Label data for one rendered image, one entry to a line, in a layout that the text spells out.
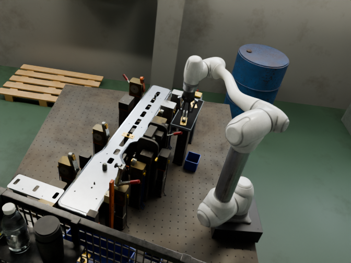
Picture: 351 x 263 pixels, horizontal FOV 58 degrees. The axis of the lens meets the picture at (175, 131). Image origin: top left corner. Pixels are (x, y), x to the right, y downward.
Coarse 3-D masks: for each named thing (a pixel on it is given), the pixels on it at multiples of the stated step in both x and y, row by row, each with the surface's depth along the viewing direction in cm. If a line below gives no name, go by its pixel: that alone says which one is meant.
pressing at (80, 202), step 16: (144, 96) 256; (160, 96) 258; (128, 128) 222; (144, 128) 224; (112, 144) 207; (128, 144) 209; (96, 160) 194; (80, 176) 183; (96, 176) 185; (112, 176) 186; (64, 192) 174; (80, 192) 175; (96, 192) 176; (64, 208) 166; (80, 208) 167; (96, 208) 168
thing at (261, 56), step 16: (240, 48) 376; (256, 48) 382; (272, 48) 388; (240, 64) 365; (256, 64) 350; (272, 64) 353; (288, 64) 362; (240, 80) 371; (256, 80) 360; (272, 80) 360; (256, 96) 372; (272, 96) 378; (240, 112) 391
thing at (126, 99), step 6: (126, 96) 246; (120, 102) 239; (126, 102) 240; (132, 102) 246; (120, 108) 242; (126, 108) 241; (132, 108) 252; (120, 114) 247; (126, 114) 245; (120, 120) 250
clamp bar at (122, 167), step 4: (116, 164) 165; (124, 164) 166; (120, 168) 163; (124, 168) 165; (120, 172) 165; (116, 176) 168; (120, 176) 167; (116, 180) 170; (120, 180) 171; (116, 184) 172
